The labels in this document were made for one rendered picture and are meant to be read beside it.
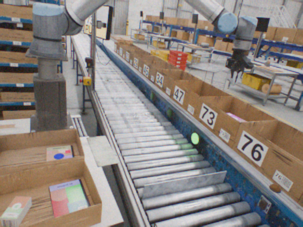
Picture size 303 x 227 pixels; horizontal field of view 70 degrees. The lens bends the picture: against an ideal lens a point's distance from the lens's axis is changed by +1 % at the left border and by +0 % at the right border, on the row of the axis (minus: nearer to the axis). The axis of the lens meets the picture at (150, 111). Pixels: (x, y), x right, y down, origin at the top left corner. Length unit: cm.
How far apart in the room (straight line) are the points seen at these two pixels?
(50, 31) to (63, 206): 91
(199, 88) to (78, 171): 129
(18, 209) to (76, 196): 21
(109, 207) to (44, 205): 25
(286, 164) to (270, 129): 38
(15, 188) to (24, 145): 32
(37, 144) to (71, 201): 48
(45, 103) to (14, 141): 28
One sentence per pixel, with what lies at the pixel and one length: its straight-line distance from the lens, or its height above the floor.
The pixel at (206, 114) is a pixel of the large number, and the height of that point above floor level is 97.
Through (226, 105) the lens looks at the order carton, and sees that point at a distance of 168.
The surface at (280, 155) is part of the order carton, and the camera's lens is 110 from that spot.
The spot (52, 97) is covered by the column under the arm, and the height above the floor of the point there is 97.
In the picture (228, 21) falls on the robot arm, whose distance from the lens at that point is 116.
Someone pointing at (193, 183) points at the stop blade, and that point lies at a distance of 115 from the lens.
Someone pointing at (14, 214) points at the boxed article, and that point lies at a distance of 96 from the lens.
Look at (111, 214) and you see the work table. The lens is 97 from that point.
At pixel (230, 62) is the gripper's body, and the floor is 131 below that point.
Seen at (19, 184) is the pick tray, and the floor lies 79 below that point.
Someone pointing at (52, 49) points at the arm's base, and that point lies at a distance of 138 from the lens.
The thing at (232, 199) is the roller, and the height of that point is 74.
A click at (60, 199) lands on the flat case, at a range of 101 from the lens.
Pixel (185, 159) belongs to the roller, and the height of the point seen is 74.
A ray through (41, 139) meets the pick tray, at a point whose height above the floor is 80.
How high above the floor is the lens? 149
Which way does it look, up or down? 23 degrees down
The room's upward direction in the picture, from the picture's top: 8 degrees clockwise
